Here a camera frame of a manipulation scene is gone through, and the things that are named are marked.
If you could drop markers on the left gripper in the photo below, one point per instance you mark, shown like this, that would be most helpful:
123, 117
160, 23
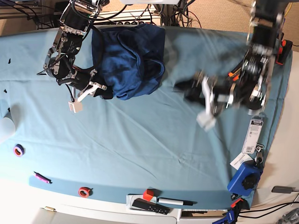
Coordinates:
218, 94

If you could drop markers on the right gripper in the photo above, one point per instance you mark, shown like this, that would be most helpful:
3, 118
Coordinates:
84, 83

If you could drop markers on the dark blue t-shirt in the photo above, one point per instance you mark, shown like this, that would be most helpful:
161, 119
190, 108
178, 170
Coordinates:
133, 60

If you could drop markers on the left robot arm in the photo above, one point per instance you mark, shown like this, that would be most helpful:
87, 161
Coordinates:
250, 84

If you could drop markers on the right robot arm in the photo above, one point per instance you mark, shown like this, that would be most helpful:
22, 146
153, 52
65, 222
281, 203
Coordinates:
77, 21

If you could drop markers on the orange black utility clamp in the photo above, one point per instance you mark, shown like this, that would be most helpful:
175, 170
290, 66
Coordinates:
234, 74

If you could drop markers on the light blue table cloth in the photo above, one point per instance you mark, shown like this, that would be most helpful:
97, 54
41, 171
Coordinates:
122, 147

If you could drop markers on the power strip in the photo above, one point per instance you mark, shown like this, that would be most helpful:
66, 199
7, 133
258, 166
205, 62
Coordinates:
128, 22

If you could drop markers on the white blister pack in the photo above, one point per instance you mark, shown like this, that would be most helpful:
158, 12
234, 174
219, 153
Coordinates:
254, 130

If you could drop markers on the white paper card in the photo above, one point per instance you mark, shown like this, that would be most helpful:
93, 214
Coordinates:
239, 160

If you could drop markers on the metal keys carabiner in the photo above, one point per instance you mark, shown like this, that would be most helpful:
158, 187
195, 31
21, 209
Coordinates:
259, 155

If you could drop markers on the red tape roll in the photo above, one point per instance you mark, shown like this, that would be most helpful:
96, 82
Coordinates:
85, 192

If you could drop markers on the blue box with knob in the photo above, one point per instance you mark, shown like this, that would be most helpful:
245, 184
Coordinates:
245, 179

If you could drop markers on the purple tape roll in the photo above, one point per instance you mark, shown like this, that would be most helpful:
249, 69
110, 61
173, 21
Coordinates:
19, 150

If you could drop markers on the white paper roll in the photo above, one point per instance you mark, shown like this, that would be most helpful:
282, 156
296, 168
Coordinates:
7, 127

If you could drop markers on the pink pen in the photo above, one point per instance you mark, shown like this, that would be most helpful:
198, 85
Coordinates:
42, 178

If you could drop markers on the orange red cube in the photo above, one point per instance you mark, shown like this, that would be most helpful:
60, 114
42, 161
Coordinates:
148, 195

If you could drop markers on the white black marker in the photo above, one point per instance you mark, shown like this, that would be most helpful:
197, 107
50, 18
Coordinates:
175, 202

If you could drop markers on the black remote control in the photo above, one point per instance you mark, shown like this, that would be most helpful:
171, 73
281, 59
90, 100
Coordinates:
149, 206

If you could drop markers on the grey adapter box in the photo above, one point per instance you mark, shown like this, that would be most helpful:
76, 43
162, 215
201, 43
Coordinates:
282, 189

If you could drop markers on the blue orange clamp bottom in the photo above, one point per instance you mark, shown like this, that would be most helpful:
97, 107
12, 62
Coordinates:
233, 213

